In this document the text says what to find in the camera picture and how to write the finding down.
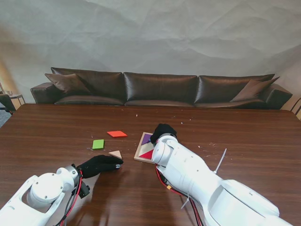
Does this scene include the white cable tie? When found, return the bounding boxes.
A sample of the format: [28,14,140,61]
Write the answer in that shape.
[212,148,228,175]
[181,192,190,210]

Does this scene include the green tangram square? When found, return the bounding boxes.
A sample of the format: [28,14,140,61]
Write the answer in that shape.
[91,139,105,151]

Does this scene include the red black right arm cables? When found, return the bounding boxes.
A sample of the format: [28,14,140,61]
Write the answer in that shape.
[154,164,206,226]

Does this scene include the red black arm cables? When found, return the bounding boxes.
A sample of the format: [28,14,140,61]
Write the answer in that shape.
[53,169,84,226]
[154,164,206,226]

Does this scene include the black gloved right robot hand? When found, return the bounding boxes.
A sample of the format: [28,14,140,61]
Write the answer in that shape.
[150,123,177,144]

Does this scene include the small side table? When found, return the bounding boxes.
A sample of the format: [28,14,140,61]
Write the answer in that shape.
[4,90,26,111]

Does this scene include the large red tangram triangle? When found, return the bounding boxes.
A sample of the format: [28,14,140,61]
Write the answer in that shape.
[139,150,154,160]

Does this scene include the red black left arm cables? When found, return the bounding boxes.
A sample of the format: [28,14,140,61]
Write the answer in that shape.
[53,169,84,226]

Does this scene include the square wooden tangram tray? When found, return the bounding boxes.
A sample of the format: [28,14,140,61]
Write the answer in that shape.
[134,131,158,164]

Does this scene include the orange tangram parallelogram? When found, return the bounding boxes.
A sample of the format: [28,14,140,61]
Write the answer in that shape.
[106,130,128,139]

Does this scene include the brown leather sofa pillow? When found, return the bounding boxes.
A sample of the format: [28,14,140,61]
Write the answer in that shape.
[44,73,93,96]
[230,76,281,103]

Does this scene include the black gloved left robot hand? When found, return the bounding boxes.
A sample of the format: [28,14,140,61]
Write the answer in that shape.
[76,154,124,179]

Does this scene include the purple tangram triangle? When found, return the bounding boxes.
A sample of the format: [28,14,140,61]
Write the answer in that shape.
[141,133,154,145]

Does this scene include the dark brown leather sofa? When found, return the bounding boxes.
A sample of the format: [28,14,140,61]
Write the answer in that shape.
[30,67,293,110]

